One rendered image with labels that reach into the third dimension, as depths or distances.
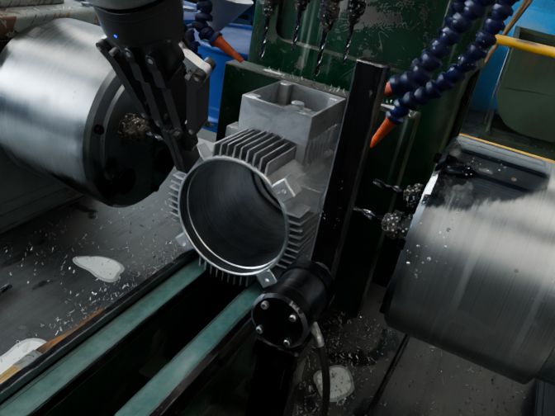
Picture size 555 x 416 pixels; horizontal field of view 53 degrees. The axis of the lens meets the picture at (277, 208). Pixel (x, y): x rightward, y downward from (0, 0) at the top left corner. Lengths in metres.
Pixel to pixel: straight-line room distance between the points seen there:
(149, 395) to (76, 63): 0.45
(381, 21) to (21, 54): 0.52
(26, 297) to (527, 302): 0.67
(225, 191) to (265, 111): 0.16
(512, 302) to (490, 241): 0.06
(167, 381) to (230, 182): 0.34
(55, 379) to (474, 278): 0.43
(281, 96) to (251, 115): 0.10
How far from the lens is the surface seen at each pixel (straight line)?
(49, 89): 0.81
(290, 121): 0.70
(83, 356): 0.63
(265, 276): 0.70
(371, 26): 0.91
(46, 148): 0.83
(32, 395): 0.60
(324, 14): 0.67
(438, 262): 0.59
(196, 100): 0.56
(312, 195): 0.67
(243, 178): 0.86
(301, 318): 0.53
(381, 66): 0.53
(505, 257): 0.59
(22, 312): 0.88
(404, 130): 0.79
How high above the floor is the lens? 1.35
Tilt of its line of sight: 27 degrees down
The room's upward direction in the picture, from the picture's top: 11 degrees clockwise
